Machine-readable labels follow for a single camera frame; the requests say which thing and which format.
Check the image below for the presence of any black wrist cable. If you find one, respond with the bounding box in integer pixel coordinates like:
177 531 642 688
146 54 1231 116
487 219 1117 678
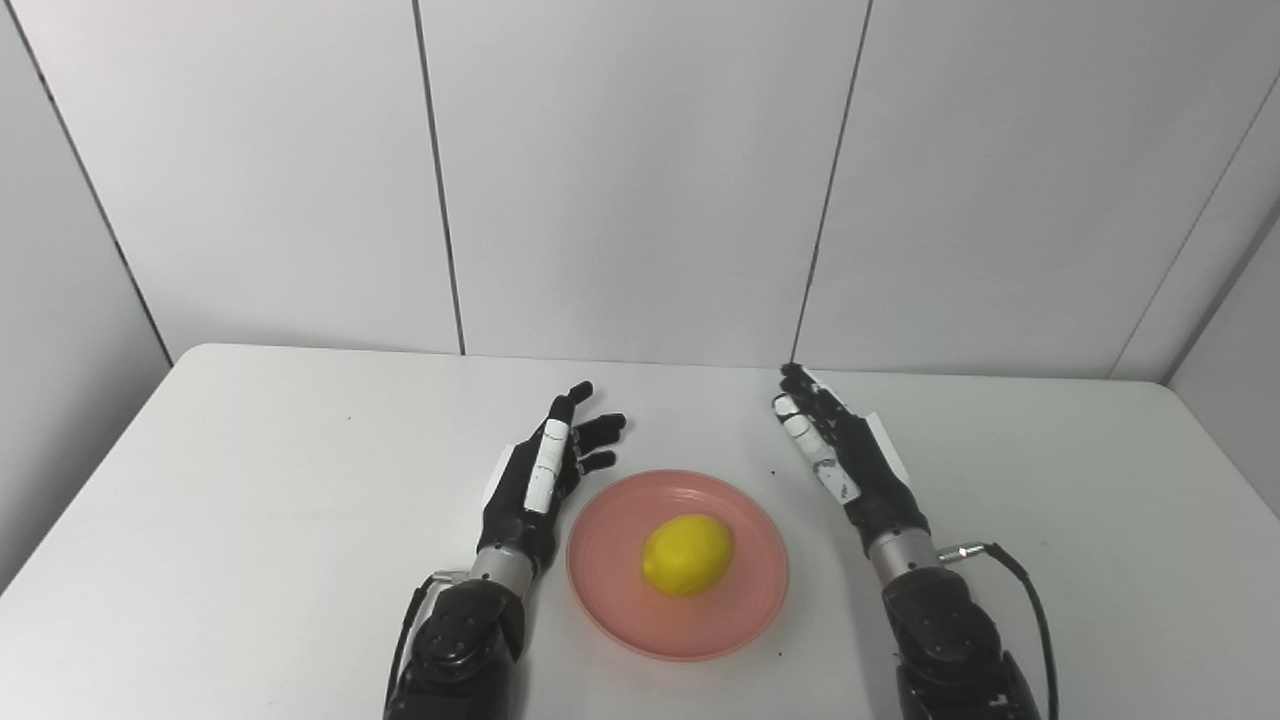
384 569 468 703
937 541 1062 720

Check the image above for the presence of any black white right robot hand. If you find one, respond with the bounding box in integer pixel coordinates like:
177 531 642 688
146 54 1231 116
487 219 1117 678
770 362 932 558

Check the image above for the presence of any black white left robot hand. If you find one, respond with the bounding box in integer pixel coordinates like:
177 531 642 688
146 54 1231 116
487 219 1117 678
475 380 629 578

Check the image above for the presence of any yellow lemon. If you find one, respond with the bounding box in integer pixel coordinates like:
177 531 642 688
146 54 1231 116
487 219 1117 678
640 513 737 600

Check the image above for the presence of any pink round plate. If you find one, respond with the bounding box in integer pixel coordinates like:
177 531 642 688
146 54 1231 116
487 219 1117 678
565 470 791 664

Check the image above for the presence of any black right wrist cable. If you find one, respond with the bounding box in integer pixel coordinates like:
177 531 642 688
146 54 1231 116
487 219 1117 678
937 541 1062 720

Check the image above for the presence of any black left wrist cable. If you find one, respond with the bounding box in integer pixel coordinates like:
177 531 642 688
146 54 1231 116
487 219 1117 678
384 569 468 703

